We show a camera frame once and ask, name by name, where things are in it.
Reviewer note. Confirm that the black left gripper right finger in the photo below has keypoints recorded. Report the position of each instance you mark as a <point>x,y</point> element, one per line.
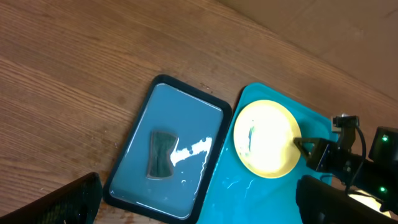
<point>319,202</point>

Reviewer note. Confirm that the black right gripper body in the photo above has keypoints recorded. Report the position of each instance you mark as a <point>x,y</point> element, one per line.
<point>327,158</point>

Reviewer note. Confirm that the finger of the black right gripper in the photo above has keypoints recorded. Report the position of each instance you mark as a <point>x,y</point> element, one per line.
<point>305,146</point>

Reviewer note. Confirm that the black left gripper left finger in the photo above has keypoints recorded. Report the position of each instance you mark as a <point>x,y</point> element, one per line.
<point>76,202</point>

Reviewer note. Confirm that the green scrubbing sponge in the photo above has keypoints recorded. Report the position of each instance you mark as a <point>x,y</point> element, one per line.
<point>162,144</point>

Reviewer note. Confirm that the large teal serving tray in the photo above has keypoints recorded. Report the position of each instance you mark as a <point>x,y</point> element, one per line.
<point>236,195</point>

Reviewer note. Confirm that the small black water tray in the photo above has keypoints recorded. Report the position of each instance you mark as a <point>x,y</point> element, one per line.
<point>201,122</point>

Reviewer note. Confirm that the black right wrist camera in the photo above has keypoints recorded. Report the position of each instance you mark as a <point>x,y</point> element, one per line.
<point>345,126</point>

